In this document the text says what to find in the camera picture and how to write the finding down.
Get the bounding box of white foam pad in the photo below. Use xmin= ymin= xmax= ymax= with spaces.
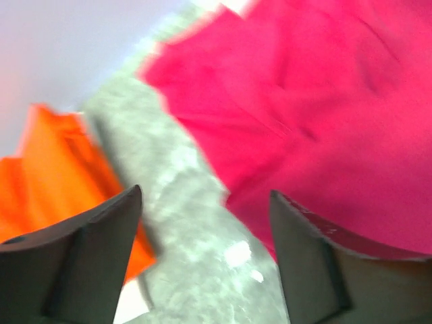
xmin=113 ymin=277 xmax=153 ymax=324

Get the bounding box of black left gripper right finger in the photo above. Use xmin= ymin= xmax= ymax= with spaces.
xmin=269 ymin=190 xmax=431 ymax=323

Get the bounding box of orange folded t shirt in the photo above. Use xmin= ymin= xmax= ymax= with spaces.
xmin=0 ymin=103 xmax=158 ymax=284

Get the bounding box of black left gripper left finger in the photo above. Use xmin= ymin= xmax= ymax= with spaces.
xmin=1 ymin=185 xmax=142 ymax=323

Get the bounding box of pink t shirt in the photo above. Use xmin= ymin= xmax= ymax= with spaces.
xmin=140 ymin=1 xmax=431 ymax=260

